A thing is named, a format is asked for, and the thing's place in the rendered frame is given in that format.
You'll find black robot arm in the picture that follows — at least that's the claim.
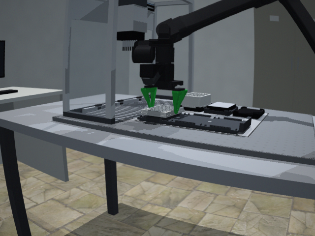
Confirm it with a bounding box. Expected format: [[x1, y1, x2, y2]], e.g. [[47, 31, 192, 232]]
[[132, 0, 315, 86]]

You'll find white deep-well block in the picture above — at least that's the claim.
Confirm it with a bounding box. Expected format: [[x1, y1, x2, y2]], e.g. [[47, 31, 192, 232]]
[[181, 92, 211, 108]]

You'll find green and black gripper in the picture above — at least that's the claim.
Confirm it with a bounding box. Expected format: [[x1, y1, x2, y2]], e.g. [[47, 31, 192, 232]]
[[141, 80, 188, 114]]

